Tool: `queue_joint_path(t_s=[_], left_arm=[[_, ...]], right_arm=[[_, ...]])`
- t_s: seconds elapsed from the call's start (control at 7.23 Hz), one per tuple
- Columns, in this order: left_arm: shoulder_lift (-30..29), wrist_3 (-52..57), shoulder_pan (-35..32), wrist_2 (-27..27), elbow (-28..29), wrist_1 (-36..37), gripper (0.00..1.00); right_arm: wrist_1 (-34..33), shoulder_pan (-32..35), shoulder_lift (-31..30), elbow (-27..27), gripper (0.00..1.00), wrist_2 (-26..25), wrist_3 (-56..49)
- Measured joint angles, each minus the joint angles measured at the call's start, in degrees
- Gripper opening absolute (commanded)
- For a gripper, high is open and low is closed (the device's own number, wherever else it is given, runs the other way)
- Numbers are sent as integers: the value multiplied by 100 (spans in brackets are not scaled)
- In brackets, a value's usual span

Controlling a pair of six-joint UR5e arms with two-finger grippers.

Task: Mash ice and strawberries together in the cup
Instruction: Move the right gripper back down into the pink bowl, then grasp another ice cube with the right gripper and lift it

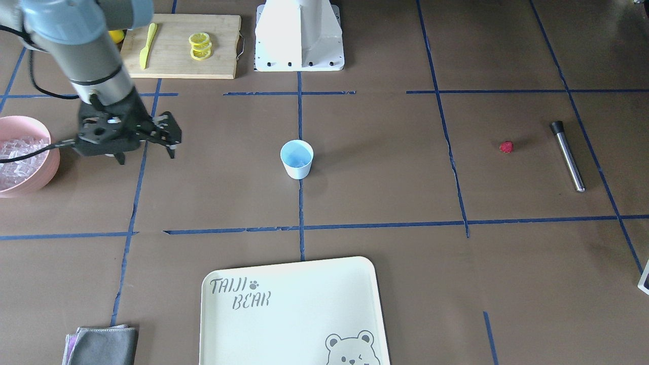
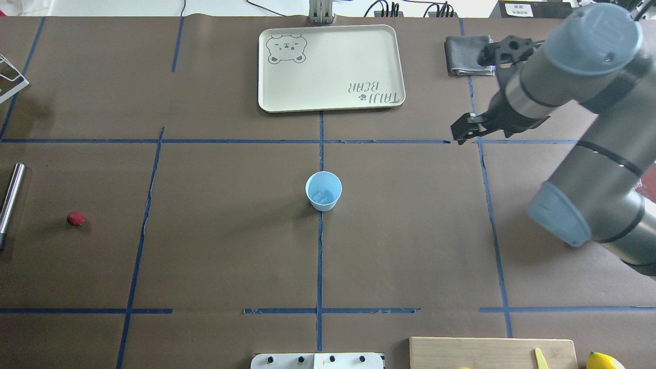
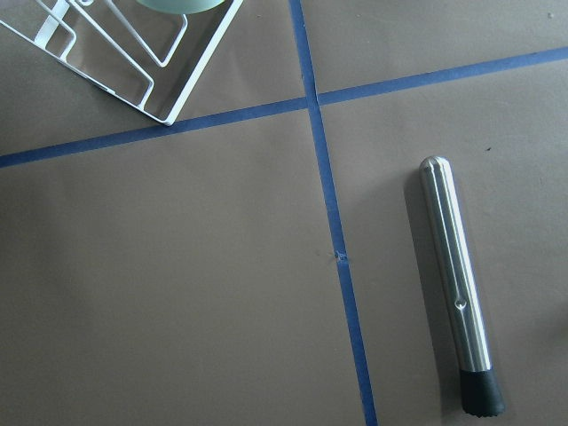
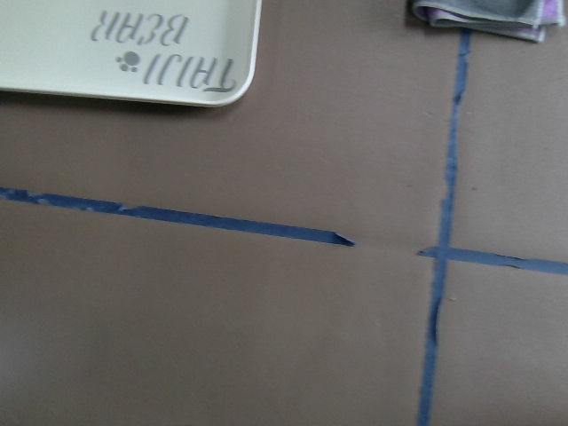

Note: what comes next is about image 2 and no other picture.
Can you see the red strawberry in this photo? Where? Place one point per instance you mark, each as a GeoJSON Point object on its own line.
{"type": "Point", "coordinates": [75, 219]}

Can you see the bamboo cutting board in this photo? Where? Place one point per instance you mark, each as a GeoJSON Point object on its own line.
{"type": "Point", "coordinates": [425, 352]}

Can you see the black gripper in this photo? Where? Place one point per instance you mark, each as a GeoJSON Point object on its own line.
{"type": "Point", "coordinates": [514, 121]}

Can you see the cream bear tray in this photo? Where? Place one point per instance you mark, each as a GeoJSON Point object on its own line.
{"type": "Point", "coordinates": [329, 68]}

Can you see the folded grey cloth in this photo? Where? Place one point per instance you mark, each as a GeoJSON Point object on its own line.
{"type": "Point", "coordinates": [461, 53]}

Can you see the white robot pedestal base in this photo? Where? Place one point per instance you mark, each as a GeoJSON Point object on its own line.
{"type": "Point", "coordinates": [319, 360]}

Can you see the aluminium frame post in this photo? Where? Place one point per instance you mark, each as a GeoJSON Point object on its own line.
{"type": "Point", "coordinates": [321, 12]}

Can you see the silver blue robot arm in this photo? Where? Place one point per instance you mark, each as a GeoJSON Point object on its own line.
{"type": "Point", "coordinates": [595, 58]}

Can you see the light blue plastic cup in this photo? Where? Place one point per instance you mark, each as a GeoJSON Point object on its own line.
{"type": "Point", "coordinates": [323, 189]}

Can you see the yellow lemon near avocado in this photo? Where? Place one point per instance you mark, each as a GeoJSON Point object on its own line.
{"type": "Point", "coordinates": [597, 360]}

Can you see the clear ice cube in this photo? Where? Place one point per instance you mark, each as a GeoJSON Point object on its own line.
{"type": "Point", "coordinates": [323, 197]}

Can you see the steel muddler with black tip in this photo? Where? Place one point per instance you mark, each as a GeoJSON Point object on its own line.
{"type": "Point", "coordinates": [14, 185]}

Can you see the black box with label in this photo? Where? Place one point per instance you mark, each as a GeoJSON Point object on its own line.
{"type": "Point", "coordinates": [531, 9]}

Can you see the white wire cup rack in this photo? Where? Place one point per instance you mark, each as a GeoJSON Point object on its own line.
{"type": "Point", "coordinates": [12, 80]}

